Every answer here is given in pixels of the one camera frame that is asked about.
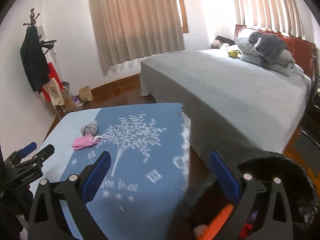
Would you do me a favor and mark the brown paper bag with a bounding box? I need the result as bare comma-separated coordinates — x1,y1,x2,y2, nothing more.
79,86,94,102

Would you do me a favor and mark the striped basket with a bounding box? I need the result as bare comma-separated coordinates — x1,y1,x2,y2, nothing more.
61,81,70,102

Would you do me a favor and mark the grey crumpled sock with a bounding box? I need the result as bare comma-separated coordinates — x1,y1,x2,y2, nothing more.
80,120,98,136

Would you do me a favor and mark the yellow plush toy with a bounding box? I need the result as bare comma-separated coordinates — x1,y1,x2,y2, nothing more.
228,49,242,59

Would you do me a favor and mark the wooden coat rack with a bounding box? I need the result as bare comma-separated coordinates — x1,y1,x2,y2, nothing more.
23,8,40,27

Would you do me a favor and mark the beige right curtain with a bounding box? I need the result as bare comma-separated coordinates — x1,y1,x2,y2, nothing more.
234,0,305,39

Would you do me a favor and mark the beige left curtain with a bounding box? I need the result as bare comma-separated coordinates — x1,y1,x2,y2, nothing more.
88,0,185,75

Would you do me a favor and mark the beige curtain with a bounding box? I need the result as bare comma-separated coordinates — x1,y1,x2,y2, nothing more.
88,0,185,75
234,0,305,39

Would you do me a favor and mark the black round trash bin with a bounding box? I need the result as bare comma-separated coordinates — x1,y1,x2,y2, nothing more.
167,151,319,239

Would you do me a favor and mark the dark floor mat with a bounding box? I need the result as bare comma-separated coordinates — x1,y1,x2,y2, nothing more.
294,135,319,163

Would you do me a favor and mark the red wooden headboard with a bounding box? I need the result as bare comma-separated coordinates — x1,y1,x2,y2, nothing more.
234,24,317,79

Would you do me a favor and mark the grey bed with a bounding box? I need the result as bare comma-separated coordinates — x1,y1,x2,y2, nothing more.
140,51,311,161

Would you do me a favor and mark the red bag in bin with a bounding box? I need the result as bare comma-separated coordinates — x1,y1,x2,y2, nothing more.
237,223,253,240

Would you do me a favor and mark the beige tote bag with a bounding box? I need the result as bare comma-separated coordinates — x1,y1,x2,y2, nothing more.
43,78,64,108

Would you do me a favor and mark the cardboard box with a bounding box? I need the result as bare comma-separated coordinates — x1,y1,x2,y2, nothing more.
61,95,78,114

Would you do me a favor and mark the red hanging garment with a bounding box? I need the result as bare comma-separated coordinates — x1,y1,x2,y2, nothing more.
41,62,63,106

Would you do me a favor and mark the orange foam net sleeve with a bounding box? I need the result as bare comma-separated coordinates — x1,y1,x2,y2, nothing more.
194,204,234,240

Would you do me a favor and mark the pink face mask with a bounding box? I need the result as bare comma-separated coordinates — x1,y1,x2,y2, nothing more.
72,134,99,150

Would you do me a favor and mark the dark grey hoodie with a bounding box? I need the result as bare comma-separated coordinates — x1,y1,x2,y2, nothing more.
248,32,287,65

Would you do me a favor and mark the blue tree pattern tablecloth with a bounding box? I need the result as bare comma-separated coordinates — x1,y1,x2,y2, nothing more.
42,103,190,239

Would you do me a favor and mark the dark bag on bed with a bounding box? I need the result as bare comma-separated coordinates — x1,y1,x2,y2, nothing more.
211,35,235,49

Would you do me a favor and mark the black hanging coat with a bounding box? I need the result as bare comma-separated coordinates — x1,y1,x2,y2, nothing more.
20,26,50,94

